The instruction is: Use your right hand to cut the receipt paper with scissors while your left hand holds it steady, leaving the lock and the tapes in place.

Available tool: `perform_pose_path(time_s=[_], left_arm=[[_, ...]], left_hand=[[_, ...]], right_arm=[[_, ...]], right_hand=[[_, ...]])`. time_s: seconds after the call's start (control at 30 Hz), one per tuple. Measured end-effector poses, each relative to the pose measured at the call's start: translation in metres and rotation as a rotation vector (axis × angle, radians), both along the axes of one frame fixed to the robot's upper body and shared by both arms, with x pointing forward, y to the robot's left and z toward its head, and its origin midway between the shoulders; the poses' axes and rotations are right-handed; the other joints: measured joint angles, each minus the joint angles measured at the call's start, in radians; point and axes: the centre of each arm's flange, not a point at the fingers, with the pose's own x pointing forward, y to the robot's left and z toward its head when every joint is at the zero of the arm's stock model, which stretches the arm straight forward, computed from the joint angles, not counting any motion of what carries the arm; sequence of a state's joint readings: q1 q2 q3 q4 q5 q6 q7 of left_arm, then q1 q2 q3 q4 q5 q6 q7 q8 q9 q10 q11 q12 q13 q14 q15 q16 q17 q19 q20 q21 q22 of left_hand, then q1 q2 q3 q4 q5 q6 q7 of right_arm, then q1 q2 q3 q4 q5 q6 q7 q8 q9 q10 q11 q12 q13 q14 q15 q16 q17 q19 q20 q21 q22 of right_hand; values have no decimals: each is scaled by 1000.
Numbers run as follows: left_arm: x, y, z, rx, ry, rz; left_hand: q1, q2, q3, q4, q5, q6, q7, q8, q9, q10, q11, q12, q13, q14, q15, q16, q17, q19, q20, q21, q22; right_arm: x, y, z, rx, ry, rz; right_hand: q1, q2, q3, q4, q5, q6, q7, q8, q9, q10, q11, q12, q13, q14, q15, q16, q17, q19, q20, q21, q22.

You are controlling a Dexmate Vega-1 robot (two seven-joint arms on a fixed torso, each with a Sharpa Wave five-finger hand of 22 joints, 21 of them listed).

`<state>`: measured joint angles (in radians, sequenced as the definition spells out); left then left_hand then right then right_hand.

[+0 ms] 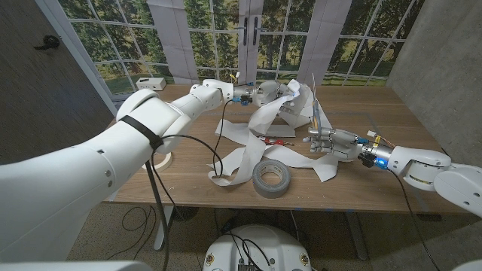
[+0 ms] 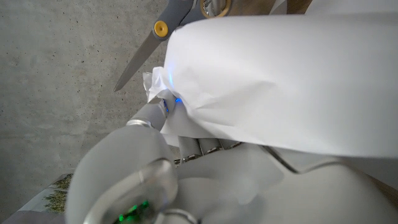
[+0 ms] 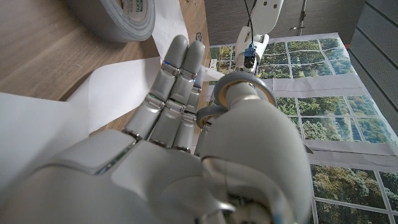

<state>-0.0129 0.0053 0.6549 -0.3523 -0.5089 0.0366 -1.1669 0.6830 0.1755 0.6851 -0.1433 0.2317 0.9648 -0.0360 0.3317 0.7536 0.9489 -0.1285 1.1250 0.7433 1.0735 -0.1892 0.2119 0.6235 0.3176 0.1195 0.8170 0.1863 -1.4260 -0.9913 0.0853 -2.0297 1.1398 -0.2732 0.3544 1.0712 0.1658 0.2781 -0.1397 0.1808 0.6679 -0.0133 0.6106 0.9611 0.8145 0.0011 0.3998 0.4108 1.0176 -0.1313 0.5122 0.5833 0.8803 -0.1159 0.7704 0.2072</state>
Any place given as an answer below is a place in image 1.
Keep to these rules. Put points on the black round floor object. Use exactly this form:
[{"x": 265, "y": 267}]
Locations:
[{"x": 186, "y": 212}]

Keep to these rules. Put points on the printed window forest backdrop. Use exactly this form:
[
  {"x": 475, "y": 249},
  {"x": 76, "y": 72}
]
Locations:
[{"x": 282, "y": 37}]

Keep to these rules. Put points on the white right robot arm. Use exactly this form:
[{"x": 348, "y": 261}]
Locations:
[{"x": 421, "y": 162}]

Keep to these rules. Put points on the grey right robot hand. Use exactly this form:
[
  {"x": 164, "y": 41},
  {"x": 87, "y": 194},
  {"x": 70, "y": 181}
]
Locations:
[{"x": 339, "y": 143}]

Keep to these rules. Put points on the white robot torso edge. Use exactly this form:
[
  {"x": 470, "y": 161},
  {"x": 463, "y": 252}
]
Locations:
[{"x": 75, "y": 267}]

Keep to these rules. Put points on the white power box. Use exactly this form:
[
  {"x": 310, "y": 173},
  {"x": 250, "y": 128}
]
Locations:
[{"x": 150, "y": 84}]

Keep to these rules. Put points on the long white receipt paper strip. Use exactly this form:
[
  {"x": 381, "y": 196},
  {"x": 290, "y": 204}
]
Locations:
[{"x": 263, "y": 116}]

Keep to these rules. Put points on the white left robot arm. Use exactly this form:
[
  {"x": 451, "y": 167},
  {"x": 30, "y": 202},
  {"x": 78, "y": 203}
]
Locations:
[{"x": 75, "y": 173}]

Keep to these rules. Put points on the white table leg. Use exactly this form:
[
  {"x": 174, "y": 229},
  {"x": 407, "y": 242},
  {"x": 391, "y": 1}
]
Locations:
[{"x": 160, "y": 233}]

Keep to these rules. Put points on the grey table leg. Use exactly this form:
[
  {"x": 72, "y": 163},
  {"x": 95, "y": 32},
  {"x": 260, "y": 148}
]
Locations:
[{"x": 357, "y": 237}]

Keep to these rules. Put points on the white robot torso base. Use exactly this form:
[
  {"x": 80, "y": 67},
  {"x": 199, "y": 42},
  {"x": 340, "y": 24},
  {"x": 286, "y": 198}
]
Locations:
[{"x": 282, "y": 248}]

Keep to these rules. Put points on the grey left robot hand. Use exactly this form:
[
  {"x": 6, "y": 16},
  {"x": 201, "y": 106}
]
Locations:
[{"x": 267, "y": 90}]

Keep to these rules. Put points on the beige masking tape roll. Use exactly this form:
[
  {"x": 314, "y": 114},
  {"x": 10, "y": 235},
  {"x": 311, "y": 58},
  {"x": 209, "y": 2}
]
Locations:
[{"x": 165, "y": 161}]

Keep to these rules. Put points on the grey duct tape roll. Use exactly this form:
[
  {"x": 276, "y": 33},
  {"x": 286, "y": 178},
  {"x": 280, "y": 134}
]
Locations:
[{"x": 263, "y": 188}]

